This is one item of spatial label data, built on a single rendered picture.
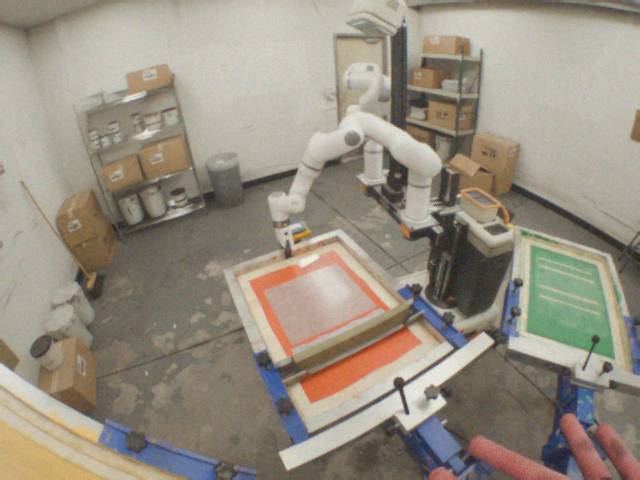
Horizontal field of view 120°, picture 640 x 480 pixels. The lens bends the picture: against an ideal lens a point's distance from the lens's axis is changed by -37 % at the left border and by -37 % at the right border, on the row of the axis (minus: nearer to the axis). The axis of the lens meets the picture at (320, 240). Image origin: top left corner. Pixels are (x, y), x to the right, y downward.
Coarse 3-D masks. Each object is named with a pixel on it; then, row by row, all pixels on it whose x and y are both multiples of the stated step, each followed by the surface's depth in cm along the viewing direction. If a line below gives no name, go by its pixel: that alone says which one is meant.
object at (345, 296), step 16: (320, 256) 132; (336, 256) 132; (304, 272) 124; (320, 272) 123; (336, 272) 123; (352, 272) 122; (320, 288) 116; (336, 288) 115; (352, 288) 114; (368, 288) 114; (336, 304) 108; (352, 304) 107; (368, 304) 107; (384, 304) 106; (336, 320) 102; (352, 320) 101; (400, 336) 94; (368, 352) 90; (384, 352) 89; (400, 352) 88
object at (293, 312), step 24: (264, 288) 117; (288, 288) 117; (264, 312) 107; (288, 312) 106; (312, 312) 106; (288, 336) 97; (312, 336) 97; (360, 360) 87; (312, 384) 82; (336, 384) 81
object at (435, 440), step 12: (432, 420) 61; (420, 432) 59; (432, 432) 59; (444, 432) 58; (420, 444) 60; (432, 444) 56; (444, 444) 55; (456, 444) 55; (432, 456) 56; (444, 456) 53
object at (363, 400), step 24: (312, 240) 137; (336, 240) 141; (240, 264) 126; (264, 264) 128; (240, 312) 103; (432, 360) 81; (384, 384) 76; (336, 408) 72; (360, 408) 72; (312, 432) 67
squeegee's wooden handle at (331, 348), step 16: (400, 304) 92; (368, 320) 88; (384, 320) 87; (400, 320) 92; (336, 336) 84; (352, 336) 83; (368, 336) 88; (304, 352) 80; (320, 352) 80; (336, 352) 84; (304, 368) 80
